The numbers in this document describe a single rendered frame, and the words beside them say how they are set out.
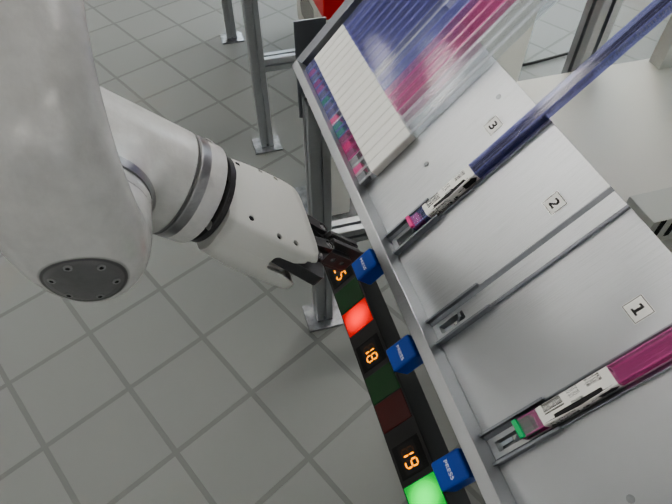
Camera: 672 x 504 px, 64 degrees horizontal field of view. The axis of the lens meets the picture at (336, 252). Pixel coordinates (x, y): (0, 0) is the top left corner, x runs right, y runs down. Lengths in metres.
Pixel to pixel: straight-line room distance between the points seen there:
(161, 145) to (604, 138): 0.72
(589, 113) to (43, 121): 0.85
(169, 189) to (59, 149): 0.12
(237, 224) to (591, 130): 0.67
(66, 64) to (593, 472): 0.40
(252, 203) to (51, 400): 1.04
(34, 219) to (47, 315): 1.25
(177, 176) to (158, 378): 0.99
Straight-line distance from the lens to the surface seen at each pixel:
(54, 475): 1.33
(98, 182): 0.29
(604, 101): 1.03
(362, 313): 0.58
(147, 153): 0.38
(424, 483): 0.51
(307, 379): 1.28
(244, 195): 0.44
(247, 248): 0.43
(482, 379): 0.47
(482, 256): 0.49
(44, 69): 0.28
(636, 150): 0.95
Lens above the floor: 1.14
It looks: 50 degrees down
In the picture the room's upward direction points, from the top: straight up
